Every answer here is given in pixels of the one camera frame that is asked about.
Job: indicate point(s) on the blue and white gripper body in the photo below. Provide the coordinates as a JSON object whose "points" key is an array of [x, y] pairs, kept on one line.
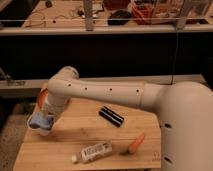
{"points": [[39, 121]]}

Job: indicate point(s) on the orange object behind arm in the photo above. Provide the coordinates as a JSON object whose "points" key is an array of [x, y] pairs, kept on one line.
{"points": [[41, 97]]}

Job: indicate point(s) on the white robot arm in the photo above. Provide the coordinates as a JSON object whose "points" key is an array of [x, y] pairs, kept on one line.
{"points": [[185, 110]]}

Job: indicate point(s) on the white ceramic cup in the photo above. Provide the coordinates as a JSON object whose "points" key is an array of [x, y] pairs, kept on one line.
{"points": [[42, 132]]}

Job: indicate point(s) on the wooden cutting board table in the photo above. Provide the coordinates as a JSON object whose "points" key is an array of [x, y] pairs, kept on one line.
{"points": [[81, 126]]}

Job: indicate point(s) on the clear plastic bottle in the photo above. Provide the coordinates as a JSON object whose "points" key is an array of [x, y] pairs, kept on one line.
{"points": [[92, 153]]}

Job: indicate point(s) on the black rectangular battery pack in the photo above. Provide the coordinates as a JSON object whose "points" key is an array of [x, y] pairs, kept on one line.
{"points": [[111, 116]]}

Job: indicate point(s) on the orange carrot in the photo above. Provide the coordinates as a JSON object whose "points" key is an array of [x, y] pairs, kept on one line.
{"points": [[133, 146]]}

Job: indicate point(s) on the black object on bench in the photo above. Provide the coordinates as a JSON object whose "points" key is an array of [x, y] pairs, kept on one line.
{"points": [[119, 17]]}

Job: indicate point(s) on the orange basket on bench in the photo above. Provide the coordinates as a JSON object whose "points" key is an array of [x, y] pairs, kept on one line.
{"points": [[142, 14]]}

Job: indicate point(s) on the grey metal post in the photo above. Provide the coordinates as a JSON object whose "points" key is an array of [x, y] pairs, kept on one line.
{"points": [[88, 15]]}

